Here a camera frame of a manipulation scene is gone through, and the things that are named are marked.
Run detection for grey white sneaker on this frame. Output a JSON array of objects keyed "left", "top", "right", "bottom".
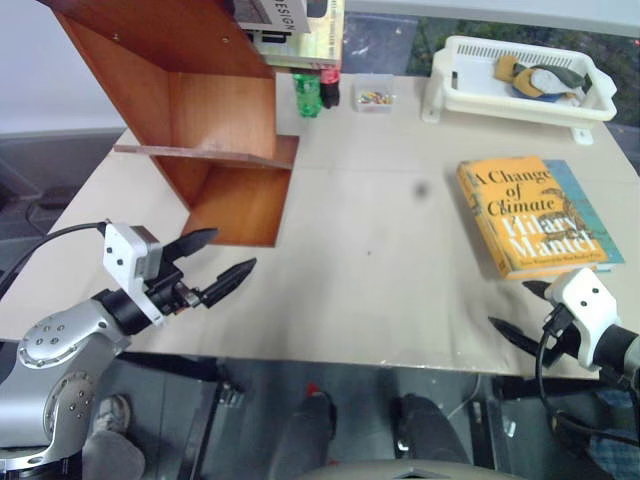
[{"left": 93, "top": 393, "right": 133, "bottom": 435}]

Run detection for white cable under table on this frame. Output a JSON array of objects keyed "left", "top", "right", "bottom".
[{"left": 446, "top": 373, "right": 484, "bottom": 420}]

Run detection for dark green grey cloth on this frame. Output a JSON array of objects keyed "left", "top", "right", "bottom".
[{"left": 535, "top": 63, "right": 595, "bottom": 95}]

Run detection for colourful small pins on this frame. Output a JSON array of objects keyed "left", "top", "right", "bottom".
[{"left": 357, "top": 88, "right": 394, "bottom": 106}]

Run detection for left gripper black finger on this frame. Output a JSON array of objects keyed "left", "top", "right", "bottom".
[
  {"left": 199, "top": 257, "right": 258, "bottom": 309},
  {"left": 161, "top": 227, "right": 221, "bottom": 264}
]

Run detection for blue plaid cloth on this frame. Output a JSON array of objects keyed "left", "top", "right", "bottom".
[{"left": 585, "top": 388, "right": 640, "bottom": 480}]

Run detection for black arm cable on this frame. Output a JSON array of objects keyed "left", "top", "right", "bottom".
[
  {"left": 534, "top": 319, "right": 640, "bottom": 444},
  {"left": 0, "top": 221, "right": 108, "bottom": 301}
]

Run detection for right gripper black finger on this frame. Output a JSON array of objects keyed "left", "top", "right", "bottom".
[
  {"left": 521, "top": 280, "right": 552, "bottom": 301},
  {"left": 487, "top": 316, "right": 545, "bottom": 359}
]

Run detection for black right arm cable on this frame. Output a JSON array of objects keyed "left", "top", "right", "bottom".
[{"left": 534, "top": 319, "right": 640, "bottom": 444}]

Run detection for green plastic bottle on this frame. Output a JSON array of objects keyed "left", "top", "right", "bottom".
[{"left": 291, "top": 71, "right": 324, "bottom": 119}]

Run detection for yellow cloth piece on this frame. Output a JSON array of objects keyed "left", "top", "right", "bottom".
[{"left": 494, "top": 54, "right": 522, "bottom": 82}]

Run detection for clear plastic box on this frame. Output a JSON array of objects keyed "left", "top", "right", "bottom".
[{"left": 351, "top": 72, "right": 398, "bottom": 115}]

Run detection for blue hardcover book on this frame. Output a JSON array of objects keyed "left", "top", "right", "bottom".
[{"left": 542, "top": 158, "right": 627, "bottom": 274}]

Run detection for grey design book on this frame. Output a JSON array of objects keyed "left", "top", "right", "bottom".
[{"left": 231, "top": 0, "right": 312, "bottom": 37}]

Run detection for dark cola bottle red label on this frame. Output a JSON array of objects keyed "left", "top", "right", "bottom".
[{"left": 318, "top": 64, "right": 343, "bottom": 110}]

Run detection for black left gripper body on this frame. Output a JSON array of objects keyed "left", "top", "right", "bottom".
[{"left": 143, "top": 258, "right": 205, "bottom": 317}]

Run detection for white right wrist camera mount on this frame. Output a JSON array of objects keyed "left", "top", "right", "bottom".
[{"left": 544, "top": 267, "right": 622, "bottom": 372}]

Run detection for pale yellow book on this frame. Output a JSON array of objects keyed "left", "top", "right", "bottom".
[{"left": 259, "top": 0, "right": 347, "bottom": 72}]

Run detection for orange Change of Climate book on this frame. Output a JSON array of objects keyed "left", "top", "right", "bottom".
[{"left": 455, "top": 155, "right": 612, "bottom": 282}]

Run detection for dark rounded leg shape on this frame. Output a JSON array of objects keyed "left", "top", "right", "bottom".
[
  {"left": 388, "top": 393, "right": 472, "bottom": 467},
  {"left": 271, "top": 391, "right": 337, "bottom": 480}
]

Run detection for black table frame bar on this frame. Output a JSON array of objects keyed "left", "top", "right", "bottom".
[{"left": 118, "top": 351, "right": 222, "bottom": 382}]

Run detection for white plastic basket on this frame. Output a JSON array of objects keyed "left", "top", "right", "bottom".
[{"left": 419, "top": 34, "right": 619, "bottom": 147}]

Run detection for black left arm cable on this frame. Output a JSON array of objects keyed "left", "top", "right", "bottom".
[{"left": 0, "top": 221, "right": 108, "bottom": 301}]

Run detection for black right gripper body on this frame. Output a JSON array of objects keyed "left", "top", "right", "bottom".
[{"left": 541, "top": 304, "right": 582, "bottom": 369}]

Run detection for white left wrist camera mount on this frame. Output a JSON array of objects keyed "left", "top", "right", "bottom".
[{"left": 102, "top": 223, "right": 167, "bottom": 329}]

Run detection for grey rounded robot torso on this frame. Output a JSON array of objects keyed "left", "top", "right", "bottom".
[{"left": 297, "top": 458, "right": 514, "bottom": 480}]

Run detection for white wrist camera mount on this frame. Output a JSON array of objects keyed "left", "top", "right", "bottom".
[
  {"left": 102, "top": 223, "right": 167, "bottom": 329},
  {"left": 544, "top": 267, "right": 622, "bottom": 372}
]

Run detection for brown wooden bookshelf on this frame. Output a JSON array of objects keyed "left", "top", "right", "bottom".
[{"left": 49, "top": 0, "right": 301, "bottom": 249}]

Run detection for grey trouser knee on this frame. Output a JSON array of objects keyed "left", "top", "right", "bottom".
[{"left": 81, "top": 429, "right": 147, "bottom": 480}]

